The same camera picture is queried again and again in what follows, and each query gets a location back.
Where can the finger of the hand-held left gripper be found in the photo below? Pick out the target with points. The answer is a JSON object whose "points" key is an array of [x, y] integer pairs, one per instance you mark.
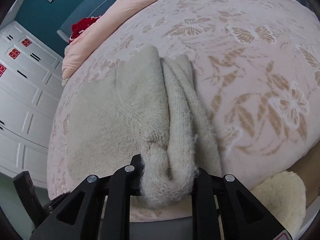
{"points": [[58, 201], [28, 190]]}

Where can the red paper decoration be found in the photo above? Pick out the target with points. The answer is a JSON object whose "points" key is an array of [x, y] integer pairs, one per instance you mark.
{"points": [[2, 70], [14, 53], [26, 42]]}

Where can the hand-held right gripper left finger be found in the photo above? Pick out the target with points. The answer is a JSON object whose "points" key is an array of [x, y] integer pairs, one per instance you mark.
{"points": [[125, 182]]}

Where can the beige sweater with black hearts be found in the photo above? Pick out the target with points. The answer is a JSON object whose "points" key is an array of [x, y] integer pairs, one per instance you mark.
{"points": [[112, 120]]}

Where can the dark grey bed frame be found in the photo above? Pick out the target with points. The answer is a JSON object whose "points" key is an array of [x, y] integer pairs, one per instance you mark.
{"points": [[162, 230]]}

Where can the pink duvet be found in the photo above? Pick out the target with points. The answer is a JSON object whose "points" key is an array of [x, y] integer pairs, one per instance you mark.
{"points": [[100, 37]]}

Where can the blue padded headboard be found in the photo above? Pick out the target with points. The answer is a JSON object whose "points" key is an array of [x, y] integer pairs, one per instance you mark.
{"points": [[100, 0]]}

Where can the red cloth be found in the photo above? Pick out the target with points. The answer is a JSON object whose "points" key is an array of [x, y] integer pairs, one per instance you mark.
{"points": [[82, 26]]}

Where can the pink floral bedspread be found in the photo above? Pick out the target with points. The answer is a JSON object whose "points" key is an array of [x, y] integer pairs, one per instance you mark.
{"points": [[250, 80]]}

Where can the white wardrobe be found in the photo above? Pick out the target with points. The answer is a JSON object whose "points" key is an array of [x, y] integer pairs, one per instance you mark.
{"points": [[25, 105]]}

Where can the cream fluffy cloth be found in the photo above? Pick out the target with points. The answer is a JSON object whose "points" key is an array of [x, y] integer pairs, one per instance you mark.
{"points": [[280, 195]]}

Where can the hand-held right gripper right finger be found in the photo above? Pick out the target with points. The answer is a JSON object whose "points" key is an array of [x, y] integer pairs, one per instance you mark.
{"points": [[202, 187]]}

